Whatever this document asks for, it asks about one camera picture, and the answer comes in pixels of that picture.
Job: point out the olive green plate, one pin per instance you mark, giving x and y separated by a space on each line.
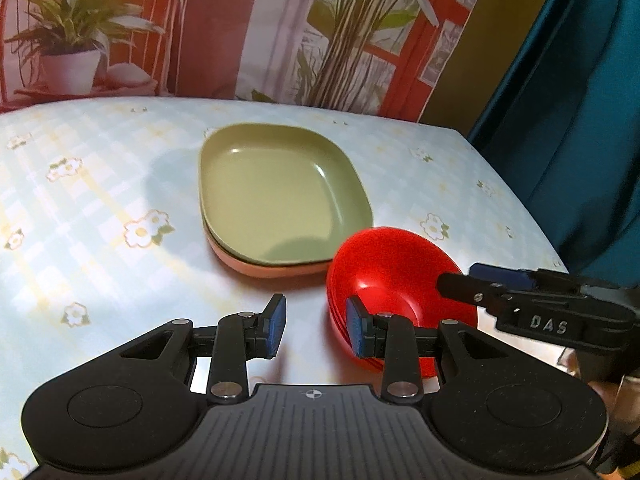
280 195
223 252

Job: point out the orange plate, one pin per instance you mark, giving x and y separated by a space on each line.
260 271

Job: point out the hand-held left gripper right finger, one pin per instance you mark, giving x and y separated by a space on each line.
356 329

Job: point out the teal curtain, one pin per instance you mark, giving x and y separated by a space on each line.
575 110

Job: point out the printed plant backdrop cloth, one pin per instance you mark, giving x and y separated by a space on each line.
225 35

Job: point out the person's right hand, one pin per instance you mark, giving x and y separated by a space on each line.
611 397

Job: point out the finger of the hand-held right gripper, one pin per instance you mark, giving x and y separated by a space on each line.
505 276
460 288

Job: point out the floral checked tablecloth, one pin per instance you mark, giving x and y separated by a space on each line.
100 185

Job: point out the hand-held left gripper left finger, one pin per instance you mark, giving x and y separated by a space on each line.
278 325

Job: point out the red bowl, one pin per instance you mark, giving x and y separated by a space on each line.
345 347
400 270
334 321

